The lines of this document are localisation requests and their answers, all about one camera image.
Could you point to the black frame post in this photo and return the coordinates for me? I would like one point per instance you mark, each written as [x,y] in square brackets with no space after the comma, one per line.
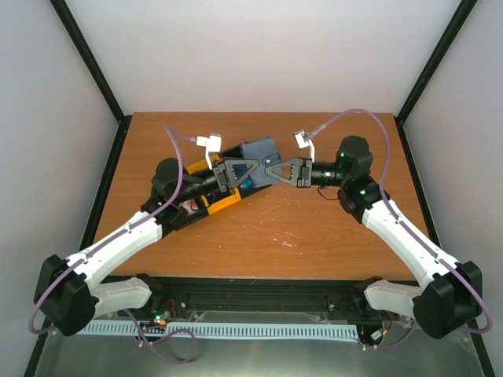
[79,41]
[451,31]

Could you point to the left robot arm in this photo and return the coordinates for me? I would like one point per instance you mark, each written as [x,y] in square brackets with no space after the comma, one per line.
[72,291]

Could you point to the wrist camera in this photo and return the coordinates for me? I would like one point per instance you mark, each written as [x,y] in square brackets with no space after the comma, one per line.
[304,141]
[212,144]

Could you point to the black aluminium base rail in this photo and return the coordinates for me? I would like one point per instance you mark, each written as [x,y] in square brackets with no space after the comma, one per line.
[331,299]

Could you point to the light blue cable duct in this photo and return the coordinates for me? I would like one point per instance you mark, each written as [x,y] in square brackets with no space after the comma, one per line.
[232,331]

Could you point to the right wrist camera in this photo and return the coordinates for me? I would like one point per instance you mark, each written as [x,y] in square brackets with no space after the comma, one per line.
[304,141]

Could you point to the left black frame post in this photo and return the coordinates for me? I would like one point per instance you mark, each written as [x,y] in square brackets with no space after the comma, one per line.
[79,41]

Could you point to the left controller board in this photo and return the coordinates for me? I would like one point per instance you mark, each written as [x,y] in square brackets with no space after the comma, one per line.
[164,313]

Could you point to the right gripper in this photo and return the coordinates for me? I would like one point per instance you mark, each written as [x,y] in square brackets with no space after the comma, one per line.
[299,167]

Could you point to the right black frame post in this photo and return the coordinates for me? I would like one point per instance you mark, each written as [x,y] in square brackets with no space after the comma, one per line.
[451,31]

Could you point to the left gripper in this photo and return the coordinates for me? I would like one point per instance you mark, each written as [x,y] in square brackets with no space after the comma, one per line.
[233,181]

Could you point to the red white card stack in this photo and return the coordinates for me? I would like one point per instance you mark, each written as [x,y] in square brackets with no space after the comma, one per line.
[190,206]

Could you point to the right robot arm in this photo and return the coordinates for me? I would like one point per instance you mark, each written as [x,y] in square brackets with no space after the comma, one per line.
[448,293]

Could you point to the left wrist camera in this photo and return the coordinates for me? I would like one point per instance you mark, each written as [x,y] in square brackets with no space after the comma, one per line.
[212,144]

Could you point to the yellow middle bin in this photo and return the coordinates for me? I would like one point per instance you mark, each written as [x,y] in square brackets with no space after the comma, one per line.
[201,184]

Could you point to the blue leather card holder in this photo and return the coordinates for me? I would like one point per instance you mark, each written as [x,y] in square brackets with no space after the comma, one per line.
[265,151]

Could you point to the black bin with red cards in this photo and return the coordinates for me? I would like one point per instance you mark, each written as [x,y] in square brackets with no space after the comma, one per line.
[174,217]

